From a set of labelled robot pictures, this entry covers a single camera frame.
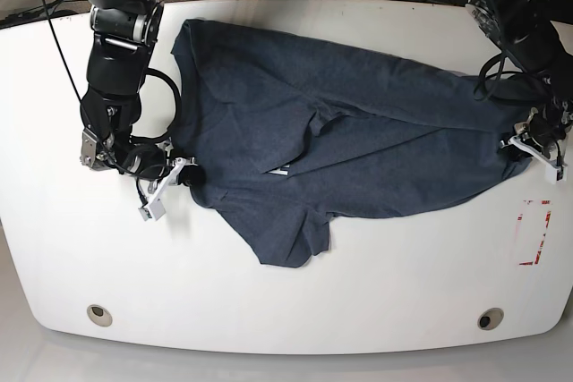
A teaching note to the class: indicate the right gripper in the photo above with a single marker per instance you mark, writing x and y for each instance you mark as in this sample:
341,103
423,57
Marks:
151,162

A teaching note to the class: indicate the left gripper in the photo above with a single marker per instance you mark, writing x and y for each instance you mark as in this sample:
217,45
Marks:
548,123

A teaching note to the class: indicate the dark blue T-shirt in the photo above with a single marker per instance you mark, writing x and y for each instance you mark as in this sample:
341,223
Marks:
292,132

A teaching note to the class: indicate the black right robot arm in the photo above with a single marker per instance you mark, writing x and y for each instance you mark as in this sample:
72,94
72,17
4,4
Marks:
125,33

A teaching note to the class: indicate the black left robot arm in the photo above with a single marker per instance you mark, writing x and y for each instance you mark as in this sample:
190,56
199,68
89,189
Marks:
526,37

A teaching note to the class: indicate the red tape rectangle marking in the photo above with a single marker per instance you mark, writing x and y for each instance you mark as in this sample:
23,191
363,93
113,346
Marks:
531,229

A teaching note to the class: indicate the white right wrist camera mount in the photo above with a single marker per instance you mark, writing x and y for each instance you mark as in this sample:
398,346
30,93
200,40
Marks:
152,207

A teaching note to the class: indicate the left table cable grommet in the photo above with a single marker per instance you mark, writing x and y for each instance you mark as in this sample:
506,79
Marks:
99,316

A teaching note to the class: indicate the table cable grommet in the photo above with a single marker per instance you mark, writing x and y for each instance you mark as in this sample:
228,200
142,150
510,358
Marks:
99,316
490,319

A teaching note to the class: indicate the right table cable grommet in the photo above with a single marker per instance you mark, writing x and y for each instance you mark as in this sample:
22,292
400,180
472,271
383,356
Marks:
490,319

